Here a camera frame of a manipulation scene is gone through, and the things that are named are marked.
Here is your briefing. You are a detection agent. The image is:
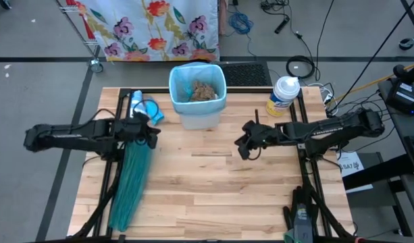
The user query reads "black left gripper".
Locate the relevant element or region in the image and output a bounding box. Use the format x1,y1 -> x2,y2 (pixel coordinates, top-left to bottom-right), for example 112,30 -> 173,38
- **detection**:
113,114 -> 161,149

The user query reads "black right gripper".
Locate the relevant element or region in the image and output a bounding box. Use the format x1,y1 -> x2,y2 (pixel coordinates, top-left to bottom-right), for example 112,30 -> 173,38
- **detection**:
234,120 -> 282,161

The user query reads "white plastic trash bin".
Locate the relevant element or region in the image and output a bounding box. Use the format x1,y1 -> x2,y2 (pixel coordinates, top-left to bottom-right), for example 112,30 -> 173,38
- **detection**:
178,109 -> 224,131

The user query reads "light blue bin liner bag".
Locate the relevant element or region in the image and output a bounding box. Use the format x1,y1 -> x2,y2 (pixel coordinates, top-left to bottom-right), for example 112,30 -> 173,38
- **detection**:
168,62 -> 228,115

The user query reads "white spray bottle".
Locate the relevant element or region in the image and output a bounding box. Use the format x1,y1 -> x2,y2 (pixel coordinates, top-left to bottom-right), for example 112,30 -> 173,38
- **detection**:
129,90 -> 147,119

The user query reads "teal folded umbrella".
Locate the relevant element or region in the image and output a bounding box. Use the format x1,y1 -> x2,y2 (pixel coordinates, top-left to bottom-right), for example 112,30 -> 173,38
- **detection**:
107,140 -> 153,234

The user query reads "Lysol wipes canister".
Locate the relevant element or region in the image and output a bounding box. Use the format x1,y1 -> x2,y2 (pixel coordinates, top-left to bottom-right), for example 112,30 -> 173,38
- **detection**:
265,76 -> 301,118

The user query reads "black rubber floor mat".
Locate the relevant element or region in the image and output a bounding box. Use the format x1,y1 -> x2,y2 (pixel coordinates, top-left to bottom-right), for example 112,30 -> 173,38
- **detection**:
219,61 -> 274,88

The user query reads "black gray clamp device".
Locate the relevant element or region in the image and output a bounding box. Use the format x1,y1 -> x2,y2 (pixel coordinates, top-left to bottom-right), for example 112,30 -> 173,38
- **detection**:
282,185 -> 324,243

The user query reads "white power strip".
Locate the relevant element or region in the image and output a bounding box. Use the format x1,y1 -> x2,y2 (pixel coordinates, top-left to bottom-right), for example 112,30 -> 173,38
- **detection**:
307,82 -> 334,105

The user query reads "white paper sign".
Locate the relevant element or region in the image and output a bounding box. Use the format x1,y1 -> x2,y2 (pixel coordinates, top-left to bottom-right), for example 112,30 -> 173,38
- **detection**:
337,151 -> 373,194

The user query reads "floral print curtain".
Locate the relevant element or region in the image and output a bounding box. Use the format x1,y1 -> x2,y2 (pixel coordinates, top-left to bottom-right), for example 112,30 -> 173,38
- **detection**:
76,0 -> 221,63

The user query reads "black handheld device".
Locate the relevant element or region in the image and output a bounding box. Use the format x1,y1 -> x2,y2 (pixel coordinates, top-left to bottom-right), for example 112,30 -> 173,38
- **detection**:
274,16 -> 291,34

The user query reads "pink cloth strip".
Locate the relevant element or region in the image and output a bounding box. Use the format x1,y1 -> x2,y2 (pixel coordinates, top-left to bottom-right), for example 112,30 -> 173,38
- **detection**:
218,0 -> 230,36

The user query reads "dark gray side desk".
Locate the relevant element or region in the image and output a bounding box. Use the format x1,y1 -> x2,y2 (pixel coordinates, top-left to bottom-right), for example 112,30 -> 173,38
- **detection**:
341,79 -> 414,237

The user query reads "black slanted pole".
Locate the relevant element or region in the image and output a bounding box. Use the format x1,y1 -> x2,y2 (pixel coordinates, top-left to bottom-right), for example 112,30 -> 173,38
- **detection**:
330,0 -> 414,112

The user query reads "black box device with labels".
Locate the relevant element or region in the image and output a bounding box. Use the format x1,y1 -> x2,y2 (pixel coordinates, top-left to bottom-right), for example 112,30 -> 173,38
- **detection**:
385,63 -> 414,116

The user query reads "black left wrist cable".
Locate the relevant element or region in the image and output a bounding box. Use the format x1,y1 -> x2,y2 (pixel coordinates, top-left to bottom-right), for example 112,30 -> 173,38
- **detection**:
91,99 -> 159,123

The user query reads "black coiled cable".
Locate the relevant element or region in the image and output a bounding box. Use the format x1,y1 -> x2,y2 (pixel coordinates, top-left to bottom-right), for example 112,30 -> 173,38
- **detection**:
286,55 -> 316,80

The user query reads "metal wire rack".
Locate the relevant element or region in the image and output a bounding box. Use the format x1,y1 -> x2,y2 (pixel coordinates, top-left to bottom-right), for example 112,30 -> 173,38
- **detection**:
56,0 -> 105,74

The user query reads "blue coiled cable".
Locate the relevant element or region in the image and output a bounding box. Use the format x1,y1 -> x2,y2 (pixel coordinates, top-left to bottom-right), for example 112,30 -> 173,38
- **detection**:
228,11 -> 258,58

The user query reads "thin black hanging cable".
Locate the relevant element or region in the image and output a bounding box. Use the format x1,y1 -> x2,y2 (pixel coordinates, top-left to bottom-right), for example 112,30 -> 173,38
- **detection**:
314,0 -> 335,72

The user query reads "black cable bundle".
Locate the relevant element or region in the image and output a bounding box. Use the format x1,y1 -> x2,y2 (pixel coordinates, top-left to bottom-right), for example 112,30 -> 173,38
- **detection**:
259,0 -> 290,11

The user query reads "yellow cable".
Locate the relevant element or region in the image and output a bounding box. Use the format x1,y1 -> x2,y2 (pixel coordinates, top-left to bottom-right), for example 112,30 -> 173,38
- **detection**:
328,60 -> 414,104

